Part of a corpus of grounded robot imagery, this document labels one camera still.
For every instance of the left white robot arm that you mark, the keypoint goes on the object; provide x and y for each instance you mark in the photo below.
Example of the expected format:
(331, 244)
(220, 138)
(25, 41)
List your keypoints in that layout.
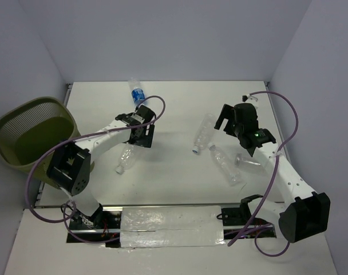
(70, 165)

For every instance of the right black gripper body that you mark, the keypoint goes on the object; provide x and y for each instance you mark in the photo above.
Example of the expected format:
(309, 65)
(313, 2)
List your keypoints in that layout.
(237, 126)

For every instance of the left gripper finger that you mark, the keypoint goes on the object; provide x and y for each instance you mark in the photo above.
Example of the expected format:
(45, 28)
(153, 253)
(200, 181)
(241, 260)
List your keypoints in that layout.
(137, 138)
(149, 135)

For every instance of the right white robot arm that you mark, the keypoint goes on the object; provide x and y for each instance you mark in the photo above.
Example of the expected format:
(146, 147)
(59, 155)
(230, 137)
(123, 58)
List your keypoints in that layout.
(303, 212)

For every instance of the clear crushed plastic bottle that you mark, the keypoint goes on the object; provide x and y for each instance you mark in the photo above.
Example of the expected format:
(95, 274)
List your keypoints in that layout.
(129, 156)

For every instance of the silver taped panel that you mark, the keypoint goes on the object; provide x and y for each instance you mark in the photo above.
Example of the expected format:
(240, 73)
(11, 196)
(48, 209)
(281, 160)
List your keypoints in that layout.
(162, 227)

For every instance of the clear bottle without cap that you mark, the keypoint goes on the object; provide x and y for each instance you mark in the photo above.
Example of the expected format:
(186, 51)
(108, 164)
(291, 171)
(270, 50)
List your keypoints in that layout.
(249, 165)

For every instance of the black mounting rail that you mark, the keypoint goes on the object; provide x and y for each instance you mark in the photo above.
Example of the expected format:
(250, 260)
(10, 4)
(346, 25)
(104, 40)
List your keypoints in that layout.
(109, 232)

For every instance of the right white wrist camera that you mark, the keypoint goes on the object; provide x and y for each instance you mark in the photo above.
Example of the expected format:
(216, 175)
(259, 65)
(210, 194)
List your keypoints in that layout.
(250, 98)

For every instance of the olive green mesh bin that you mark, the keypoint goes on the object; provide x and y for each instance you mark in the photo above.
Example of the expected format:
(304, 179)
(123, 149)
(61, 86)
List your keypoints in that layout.
(33, 128)

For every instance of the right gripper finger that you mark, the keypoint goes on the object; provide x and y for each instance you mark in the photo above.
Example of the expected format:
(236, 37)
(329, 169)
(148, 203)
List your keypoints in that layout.
(231, 127)
(226, 113)

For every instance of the blue label plastic bottle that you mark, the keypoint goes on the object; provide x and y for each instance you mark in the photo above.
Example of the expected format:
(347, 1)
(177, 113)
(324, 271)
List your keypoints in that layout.
(137, 92)

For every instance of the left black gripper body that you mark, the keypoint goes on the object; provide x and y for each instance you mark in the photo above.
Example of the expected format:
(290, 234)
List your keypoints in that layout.
(150, 133)

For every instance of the clear bottle white cap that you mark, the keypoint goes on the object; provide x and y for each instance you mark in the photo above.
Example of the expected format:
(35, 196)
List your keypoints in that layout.
(225, 165)

